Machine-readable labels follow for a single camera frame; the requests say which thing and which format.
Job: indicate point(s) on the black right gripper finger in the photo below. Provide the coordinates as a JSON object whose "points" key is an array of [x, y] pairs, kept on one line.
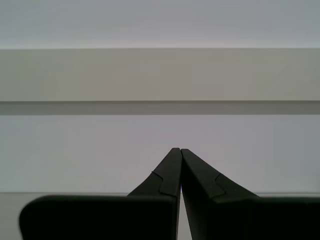
{"points": [[100, 220], [250, 220]]}

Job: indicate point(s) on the beige wall rail strip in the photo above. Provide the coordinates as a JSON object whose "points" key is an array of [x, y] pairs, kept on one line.
{"points": [[160, 75]]}

